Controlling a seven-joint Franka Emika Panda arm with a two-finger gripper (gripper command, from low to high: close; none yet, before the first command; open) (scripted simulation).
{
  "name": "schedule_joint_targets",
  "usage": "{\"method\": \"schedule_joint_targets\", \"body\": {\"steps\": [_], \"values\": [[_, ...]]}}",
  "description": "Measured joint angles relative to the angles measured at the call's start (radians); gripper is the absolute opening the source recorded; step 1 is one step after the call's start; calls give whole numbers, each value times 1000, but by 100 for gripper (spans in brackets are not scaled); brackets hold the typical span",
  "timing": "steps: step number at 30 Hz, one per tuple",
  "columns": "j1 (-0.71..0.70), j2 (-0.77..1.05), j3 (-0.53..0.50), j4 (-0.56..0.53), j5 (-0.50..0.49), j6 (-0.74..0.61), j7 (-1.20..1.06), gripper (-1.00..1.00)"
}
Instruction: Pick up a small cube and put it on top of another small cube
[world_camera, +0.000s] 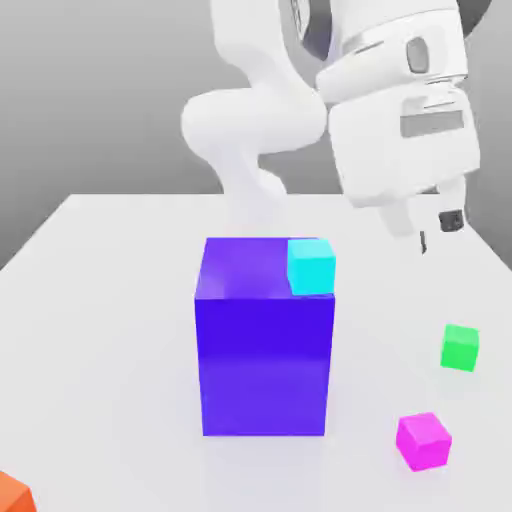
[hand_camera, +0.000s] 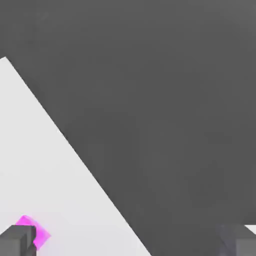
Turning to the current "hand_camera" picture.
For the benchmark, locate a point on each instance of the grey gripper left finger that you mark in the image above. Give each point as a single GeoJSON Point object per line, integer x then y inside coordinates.
{"type": "Point", "coordinates": [16, 240]}

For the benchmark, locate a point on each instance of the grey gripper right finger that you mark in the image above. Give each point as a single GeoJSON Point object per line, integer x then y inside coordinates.
{"type": "Point", "coordinates": [240, 243]}

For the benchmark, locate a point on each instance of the small magenta cube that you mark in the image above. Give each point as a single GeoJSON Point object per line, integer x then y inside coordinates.
{"type": "Point", "coordinates": [41, 234]}

